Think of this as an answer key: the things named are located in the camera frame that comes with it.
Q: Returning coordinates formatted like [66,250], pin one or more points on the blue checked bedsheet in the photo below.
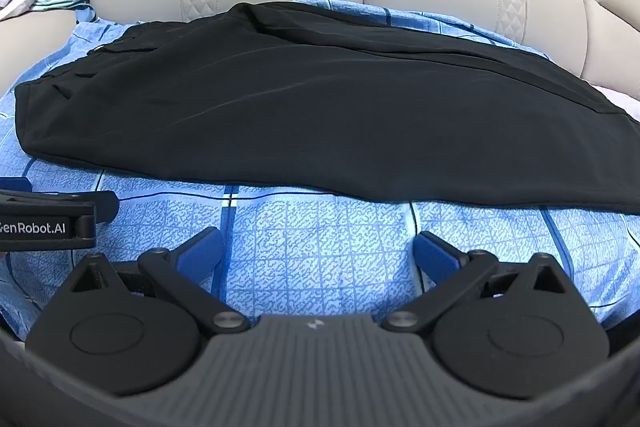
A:
[310,247]

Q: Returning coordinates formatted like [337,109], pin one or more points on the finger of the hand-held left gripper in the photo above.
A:
[106,206]

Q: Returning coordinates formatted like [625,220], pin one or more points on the beige padded bench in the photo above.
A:
[30,42]

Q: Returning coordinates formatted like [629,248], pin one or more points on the pale pink mattress cover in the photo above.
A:
[625,104]

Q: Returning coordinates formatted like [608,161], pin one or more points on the black pants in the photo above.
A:
[310,107]

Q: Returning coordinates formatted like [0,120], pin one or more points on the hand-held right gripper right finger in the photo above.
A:
[437,254]

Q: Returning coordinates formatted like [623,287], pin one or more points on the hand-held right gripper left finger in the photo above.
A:
[200,252]

